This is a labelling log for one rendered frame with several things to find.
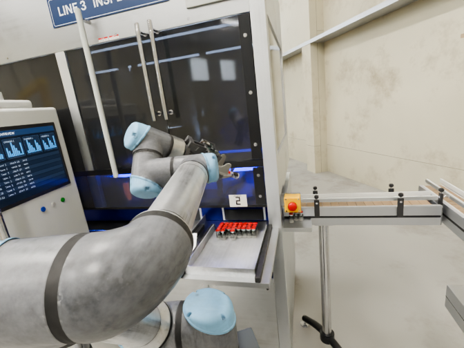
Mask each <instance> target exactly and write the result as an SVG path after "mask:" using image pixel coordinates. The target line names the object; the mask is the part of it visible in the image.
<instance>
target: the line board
mask: <svg viewBox="0 0 464 348"><path fill-rule="evenodd" d="M46 1H47V4H48V9H49V12H50V17H51V20H52V25H53V28H60V27H63V26H68V25H71V24H74V23H77V19H76V16H75V11H74V9H75V8H79V9H80V10H81V14H82V18H84V19H87V20H91V19H96V18H100V17H105V16H108V15H113V14H117V13H120V12H125V11H128V10H133V9H136V8H142V7H145V6H150V5H153V4H156V3H161V2H165V1H169V0H46Z"/></svg>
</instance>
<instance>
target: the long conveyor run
mask: <svg viewBox="0 0 464 348"><path fill-rule="evenodd" d="M425 182H426V183H427V184H429V185H430V186H424V185H419V187H418V191H431V195H437V196H438V200H434V201H435V202H436V203H437V204H440V205H442V206H443V215H442V223H443V224H444V225H445V226H446V227H447V228H449V229H450V230H451V231H452V232H453V233H455V234H456V235H457V236H458V237H459V238H460V239H462V241H464V191H462V190H460V189H459V188H457V187H455V186H454V185H452V184H450V183H449V182H447V181H445V180H443V179H441V178H440V183H442V184H443V185H436V184H435V183H433V182H432V181H430V180H429V179H426V180H425Z"/></svg>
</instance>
